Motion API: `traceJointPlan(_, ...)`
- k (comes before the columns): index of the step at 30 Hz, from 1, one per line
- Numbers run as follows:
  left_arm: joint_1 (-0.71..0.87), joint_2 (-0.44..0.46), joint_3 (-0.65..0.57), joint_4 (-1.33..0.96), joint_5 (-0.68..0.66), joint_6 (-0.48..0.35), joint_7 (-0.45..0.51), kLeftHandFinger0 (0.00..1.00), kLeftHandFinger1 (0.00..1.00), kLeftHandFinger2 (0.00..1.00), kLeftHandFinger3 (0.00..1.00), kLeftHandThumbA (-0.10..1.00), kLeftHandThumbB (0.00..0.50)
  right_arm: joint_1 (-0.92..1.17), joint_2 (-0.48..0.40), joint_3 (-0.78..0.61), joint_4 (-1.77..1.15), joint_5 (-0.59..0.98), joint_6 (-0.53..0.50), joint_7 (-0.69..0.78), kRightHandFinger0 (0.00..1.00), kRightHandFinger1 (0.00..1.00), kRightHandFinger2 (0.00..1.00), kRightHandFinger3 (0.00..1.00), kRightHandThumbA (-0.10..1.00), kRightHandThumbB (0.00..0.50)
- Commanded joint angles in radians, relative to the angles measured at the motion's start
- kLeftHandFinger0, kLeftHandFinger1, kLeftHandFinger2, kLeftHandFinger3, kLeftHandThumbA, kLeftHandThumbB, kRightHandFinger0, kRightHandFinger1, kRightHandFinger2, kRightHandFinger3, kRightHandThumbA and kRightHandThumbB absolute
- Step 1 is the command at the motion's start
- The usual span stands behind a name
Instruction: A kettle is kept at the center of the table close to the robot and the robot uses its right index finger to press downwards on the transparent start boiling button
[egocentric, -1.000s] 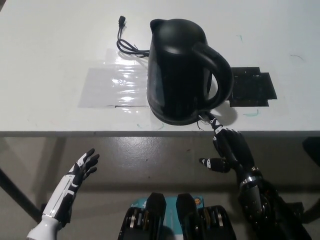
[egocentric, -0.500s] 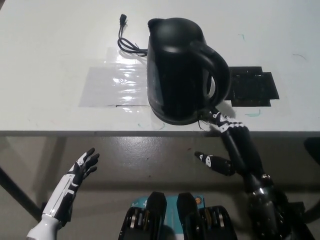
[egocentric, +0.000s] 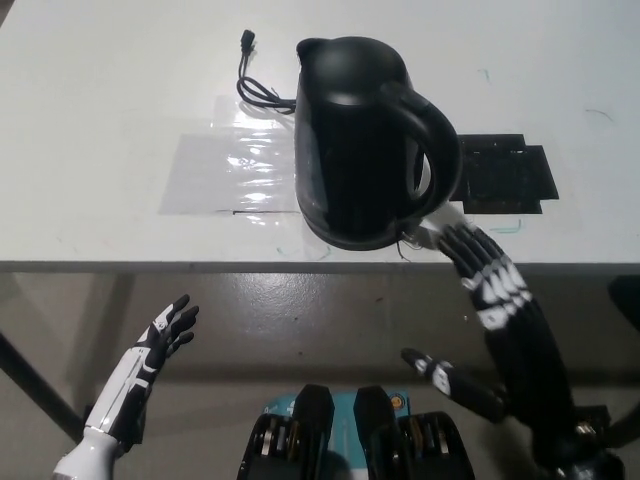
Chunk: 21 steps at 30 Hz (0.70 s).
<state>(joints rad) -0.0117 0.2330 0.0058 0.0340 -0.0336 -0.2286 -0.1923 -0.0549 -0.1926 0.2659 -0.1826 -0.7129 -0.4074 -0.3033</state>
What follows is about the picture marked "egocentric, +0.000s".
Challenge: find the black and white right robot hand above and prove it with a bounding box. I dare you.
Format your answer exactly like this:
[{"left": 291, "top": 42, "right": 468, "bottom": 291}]
[{"left": 401, "top": 205, "right": 576, "bottom": 441}]

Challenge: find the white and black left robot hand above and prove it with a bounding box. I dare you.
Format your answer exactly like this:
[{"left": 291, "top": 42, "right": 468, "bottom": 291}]
[{"left": 82, "top": 293, "right": 201, "bottom": 446}]

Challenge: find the black electric kettle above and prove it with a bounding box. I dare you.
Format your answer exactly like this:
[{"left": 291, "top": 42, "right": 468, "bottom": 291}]
[{"left": 292, "top": 35, "right": 462, "bottom": 245}]

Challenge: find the black robot body with teal tops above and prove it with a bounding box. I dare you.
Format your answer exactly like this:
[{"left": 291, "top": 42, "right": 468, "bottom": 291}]
[{"left": 238, "top": 383, "right": 476, "bottom": 480}]

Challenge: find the black kettle base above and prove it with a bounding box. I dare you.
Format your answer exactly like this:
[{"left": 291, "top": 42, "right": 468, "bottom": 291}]
[{"left": 303, "top": 214, "right": 409, "bottom": 252}]

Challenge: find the black rounded object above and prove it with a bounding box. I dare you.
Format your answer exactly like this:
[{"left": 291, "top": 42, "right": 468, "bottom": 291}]
[{"left": 606, "top": 276, "right": 640, "bottom": 315}]

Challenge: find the black tape patch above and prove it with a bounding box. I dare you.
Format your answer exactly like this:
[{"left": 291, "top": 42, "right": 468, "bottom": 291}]
[{"left": 452, "top": 133, "right": 560, "bottom": 216}]

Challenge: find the clear plastic tape sheet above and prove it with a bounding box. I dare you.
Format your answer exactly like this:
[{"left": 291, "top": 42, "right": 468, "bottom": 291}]
[{"left": 158, "top": 94, "right": 302, "bottom": 217}]

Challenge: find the thin dark wire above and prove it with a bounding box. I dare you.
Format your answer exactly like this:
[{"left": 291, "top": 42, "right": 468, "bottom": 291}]
[{"left": 392, "top": 232, "right": 419, "bottom": 262}]

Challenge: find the black power cord with plug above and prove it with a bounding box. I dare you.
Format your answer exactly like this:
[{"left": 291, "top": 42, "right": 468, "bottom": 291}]
[{"left": 233, "top": 29, "right": 297, "bottom": 115}]

